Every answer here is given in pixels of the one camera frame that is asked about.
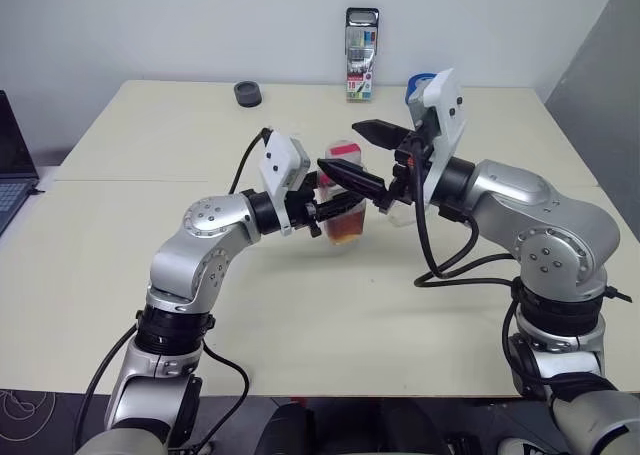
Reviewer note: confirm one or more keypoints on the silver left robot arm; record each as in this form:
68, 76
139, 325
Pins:
200, 255

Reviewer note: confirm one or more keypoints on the marker pen set box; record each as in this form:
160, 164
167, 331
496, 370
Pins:
361, 55

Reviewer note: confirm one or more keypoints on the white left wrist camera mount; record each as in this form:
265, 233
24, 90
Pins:
277, 160

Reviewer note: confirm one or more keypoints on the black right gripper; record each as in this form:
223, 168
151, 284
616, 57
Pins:
410, 170

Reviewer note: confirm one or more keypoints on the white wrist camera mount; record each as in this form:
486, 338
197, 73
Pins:
447, 110
277, 160

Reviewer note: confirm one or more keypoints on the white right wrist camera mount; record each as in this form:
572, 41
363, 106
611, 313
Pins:
447, 110

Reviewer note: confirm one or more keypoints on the black rounded shape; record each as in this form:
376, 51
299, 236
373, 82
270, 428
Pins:
290, 427

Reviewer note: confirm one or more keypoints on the dark grey round cap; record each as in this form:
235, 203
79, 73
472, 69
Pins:
247, 95

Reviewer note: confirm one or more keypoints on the blue and white container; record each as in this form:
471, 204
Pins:
416, 84

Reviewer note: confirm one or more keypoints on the dark laptop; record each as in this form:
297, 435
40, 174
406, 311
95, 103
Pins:
12, 170

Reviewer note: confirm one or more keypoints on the clear cup with red liquid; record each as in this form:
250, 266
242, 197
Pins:
345, 227

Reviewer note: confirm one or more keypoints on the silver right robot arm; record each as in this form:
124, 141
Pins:
550, 225

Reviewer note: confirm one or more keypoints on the black mat with white lines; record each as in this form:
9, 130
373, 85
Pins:
30, 415

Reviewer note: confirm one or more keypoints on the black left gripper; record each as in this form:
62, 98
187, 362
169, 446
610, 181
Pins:
301, 211

